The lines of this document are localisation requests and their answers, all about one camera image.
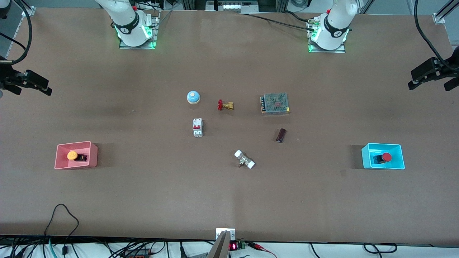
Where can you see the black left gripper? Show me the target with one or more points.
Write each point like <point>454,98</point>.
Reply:
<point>452,65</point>

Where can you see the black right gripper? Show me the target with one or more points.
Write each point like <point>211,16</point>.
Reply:
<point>6,76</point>

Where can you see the yellow push button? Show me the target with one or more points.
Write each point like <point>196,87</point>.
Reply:
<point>72,155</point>

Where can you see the red push button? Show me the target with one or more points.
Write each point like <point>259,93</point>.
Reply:
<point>386,157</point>

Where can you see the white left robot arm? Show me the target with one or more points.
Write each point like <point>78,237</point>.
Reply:
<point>335,27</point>

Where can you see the pink plastic bin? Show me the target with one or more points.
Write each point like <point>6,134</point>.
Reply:
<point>76,156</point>

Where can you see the cyan plastic bin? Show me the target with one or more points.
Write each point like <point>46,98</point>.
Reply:
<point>383,156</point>

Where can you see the metal mesh power supply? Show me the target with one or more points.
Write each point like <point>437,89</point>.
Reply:
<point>275,104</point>

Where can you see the dark brown cylinder capacitor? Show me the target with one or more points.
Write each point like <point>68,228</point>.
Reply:
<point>281,135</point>

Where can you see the blue call bell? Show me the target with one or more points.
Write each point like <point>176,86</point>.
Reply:
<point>193,97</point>

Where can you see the white circuit breaker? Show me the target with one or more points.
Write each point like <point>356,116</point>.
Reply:
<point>197,127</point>

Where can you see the black orange power strip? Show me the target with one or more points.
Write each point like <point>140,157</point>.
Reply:
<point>138,253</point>

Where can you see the white capped pipe fitting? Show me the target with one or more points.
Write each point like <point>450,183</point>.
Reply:
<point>245,159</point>

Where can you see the grey background equipment box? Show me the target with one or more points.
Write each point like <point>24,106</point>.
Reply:
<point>233,5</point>

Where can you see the red clip lead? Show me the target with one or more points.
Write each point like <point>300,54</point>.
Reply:
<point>261,247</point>

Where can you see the red LED display module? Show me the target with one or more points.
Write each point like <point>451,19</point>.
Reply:
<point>236,246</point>

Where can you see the aluminium corner bracket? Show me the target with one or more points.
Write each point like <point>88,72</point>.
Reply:
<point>439,18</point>
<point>28,11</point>

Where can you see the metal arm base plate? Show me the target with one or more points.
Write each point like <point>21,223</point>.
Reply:
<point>155,34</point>
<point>326,51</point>

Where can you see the silver camera mount bracket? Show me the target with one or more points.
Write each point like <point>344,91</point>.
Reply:
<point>219,232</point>

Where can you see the grey camera mount pole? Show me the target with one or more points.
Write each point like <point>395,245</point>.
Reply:
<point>219,249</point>

